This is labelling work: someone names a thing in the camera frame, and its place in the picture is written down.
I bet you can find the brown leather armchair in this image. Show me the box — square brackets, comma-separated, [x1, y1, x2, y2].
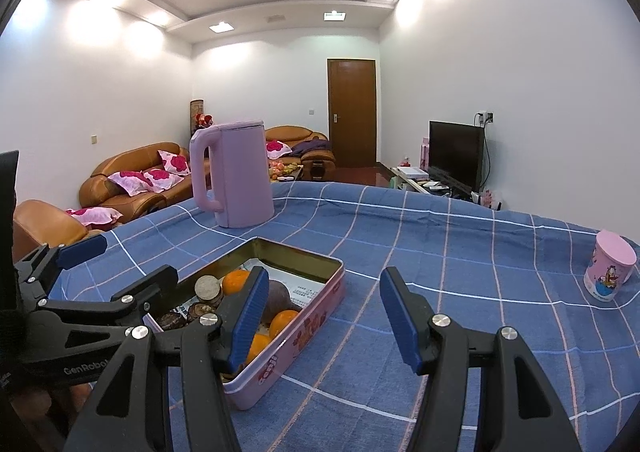
[264, 125, 335, 180]

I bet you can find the black television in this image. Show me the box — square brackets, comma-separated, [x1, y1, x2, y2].
[428, 120, 486, 193]

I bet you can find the long brown leather sofa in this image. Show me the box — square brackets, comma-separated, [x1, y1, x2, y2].
[79, 141, 193, 223]

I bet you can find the purple electric kettle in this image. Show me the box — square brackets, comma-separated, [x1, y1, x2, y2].
[189, 119, 276, 229]

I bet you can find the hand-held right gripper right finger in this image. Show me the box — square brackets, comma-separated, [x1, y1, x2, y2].
[379, 266, 583, 452]

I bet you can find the printed paper sheet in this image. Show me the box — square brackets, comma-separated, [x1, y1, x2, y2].
[240, 257, 326, 314]

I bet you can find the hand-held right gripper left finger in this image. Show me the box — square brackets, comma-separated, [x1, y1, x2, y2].
[62, 265, 271, 452]

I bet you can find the brown cut root piece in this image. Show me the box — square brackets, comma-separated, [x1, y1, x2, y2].
[187, 302, 216, 328]
[194, 275, 225, 308]

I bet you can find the purple cloth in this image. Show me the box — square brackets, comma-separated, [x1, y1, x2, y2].
[291, 137, 331, 156]

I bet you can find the black power cable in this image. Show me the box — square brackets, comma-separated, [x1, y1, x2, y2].
[481, 125, 495, 193]

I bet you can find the brown leather sofa armrest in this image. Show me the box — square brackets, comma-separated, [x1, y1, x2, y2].
[12, 199, 106, 263]

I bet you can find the pink metal tin box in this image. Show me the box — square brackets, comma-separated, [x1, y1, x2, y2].
[147, 235, 347, 412]

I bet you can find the tall patterned decoration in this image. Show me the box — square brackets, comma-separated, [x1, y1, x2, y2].
[189, 99, 206, 135]

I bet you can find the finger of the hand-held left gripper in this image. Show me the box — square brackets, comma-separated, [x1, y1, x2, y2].
[14, 233, 109, 309]
[37, 265, 180, 334]

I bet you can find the white television stand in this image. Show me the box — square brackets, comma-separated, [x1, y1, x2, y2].
[390, 165, 473, 198]

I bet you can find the person's left hand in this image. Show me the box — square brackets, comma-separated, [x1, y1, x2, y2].
[12, 382, 96, 438]

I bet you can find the blue plaid tablecloth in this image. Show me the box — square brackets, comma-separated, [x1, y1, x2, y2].
[47, 179, 640, 452]

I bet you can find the orange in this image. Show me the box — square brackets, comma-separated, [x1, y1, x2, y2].
[221, 269, 251, 297]
[268, 309, 301, 339]

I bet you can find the dark coffee table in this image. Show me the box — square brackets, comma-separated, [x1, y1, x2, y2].
[270, 159, 305, 183]

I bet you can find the small tangerine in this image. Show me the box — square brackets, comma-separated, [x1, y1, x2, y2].
[245, 332, 273, 365]

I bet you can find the brown wooden door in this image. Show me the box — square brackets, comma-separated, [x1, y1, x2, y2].
[327, 58, 377, 168]

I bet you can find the pink cartoon cup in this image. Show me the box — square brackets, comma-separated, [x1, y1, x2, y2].
[583, 229, 637, 303]

